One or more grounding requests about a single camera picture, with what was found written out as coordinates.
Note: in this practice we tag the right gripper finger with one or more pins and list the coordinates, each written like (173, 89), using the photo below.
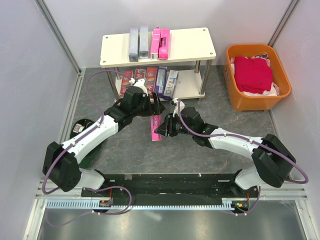
(166, 122)
(162, 131)

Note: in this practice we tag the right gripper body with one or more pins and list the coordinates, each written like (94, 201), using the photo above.
(176, 125)

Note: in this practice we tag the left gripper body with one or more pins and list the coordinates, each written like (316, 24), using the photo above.
(145, 109)

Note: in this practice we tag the pink box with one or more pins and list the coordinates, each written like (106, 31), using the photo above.
(155, 43)
(164, 45)
(155, 122)

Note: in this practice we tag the purple toothpaste box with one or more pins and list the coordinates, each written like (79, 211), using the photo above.
(160, 81)

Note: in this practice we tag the silver red toothpaste box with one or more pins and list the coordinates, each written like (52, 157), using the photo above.
(125, 83)

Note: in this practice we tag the white RiO toothpaste box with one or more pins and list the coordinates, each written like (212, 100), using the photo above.
(170, 85)

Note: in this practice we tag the silver backed toothpaste box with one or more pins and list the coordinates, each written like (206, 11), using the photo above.
(139, 73)

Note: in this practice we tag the red 3D toothpaste box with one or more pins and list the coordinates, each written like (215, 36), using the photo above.
(151, 75)

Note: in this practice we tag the clear Protefix box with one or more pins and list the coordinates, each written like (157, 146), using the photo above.
(133, 48)
(144, 42)

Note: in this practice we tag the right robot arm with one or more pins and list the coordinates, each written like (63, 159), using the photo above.
(272, 160)

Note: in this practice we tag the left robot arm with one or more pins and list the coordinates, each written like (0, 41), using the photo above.
(61, 163)

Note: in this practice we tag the white two-tier shelf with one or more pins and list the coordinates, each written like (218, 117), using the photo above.
(186, 45)

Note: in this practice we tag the orange plastic basket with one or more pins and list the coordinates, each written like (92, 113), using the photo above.
(241, 102)

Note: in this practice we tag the red folded cloth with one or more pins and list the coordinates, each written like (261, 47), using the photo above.
(252, 75)

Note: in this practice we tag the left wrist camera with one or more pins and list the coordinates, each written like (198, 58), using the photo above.
(140, 83)

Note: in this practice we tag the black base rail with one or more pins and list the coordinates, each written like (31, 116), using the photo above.
(217, 185)

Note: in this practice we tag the slotted cable duct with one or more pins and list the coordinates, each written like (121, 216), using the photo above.
(90, 204)

